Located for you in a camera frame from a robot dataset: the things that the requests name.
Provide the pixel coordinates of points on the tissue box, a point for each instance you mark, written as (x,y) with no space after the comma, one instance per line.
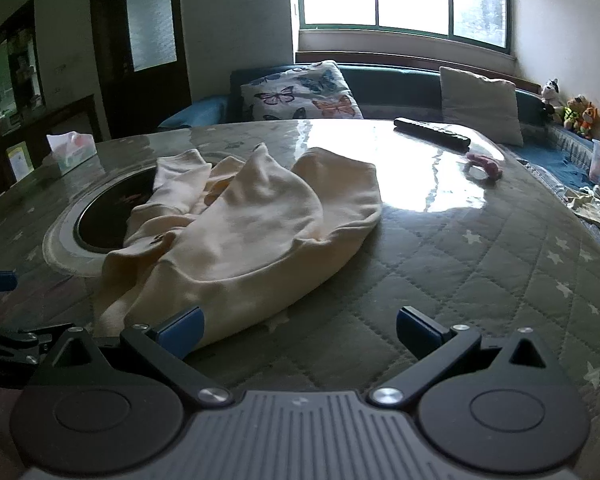
(75,155)

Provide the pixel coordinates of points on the pile of light clothes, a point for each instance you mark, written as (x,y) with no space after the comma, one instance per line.
(595,207)

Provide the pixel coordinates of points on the butterfly print pillow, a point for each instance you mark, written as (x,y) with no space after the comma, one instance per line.
(300,92)

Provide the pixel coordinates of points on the cream knit garment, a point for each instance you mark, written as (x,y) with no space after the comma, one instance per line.
(260,230)

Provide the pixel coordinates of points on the pink scrunchie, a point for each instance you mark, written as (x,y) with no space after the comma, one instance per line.
(482,160)

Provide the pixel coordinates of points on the yellow paper sheet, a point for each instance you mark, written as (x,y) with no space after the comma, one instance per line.
(19,160)

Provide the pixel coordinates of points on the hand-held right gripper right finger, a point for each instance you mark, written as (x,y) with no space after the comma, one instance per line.
(416,332)

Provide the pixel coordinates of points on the dark door with glass panel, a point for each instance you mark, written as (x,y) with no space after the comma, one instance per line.
(105,85)

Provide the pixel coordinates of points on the dark wooden cabinet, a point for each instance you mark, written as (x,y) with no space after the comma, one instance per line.
(40,125)

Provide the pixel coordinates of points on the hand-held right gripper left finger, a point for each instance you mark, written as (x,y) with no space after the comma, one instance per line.
(182,329)

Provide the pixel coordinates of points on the teal sofa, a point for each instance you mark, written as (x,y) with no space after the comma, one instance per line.
(395,80)

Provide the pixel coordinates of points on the round black built-in cooktop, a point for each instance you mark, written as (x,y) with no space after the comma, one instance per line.
(105,210)

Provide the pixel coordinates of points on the plush with yellow vest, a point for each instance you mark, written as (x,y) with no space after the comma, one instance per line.
(574,112)

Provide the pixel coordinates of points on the beige pillow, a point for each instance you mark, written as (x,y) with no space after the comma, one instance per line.
(480,105)

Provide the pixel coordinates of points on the black remote control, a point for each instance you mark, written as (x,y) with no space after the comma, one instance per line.
(430,131)

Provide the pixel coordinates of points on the orange tiger plush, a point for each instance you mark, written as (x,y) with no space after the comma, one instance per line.
(587,120)

